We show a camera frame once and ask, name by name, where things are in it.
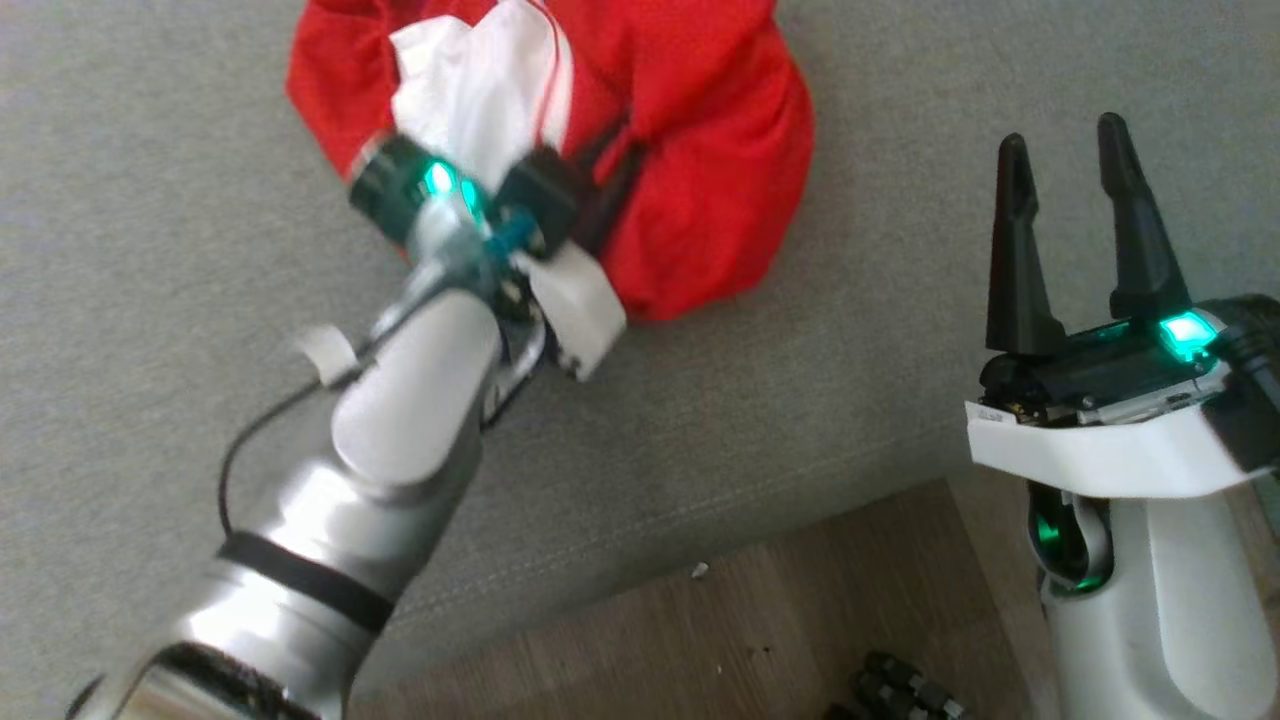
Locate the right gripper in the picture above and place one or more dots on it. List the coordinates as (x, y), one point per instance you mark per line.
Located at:
(1100, 375)

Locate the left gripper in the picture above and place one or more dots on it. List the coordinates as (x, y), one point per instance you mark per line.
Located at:
(405, 190)

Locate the red and white shirt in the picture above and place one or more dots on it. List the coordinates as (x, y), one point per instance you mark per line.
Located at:
(700, 150)

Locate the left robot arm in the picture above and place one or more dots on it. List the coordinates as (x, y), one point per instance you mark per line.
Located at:
(400, 420)

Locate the black omni wheel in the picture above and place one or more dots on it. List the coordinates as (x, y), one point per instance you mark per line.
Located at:
(900, 685)

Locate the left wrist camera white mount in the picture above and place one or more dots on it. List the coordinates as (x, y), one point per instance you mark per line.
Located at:
(575, 310)

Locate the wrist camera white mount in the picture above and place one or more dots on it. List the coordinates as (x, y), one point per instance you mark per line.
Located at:
(1100, 455)
(575, 310)

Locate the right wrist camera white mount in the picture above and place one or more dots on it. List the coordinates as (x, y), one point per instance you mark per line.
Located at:
(1100, 455)

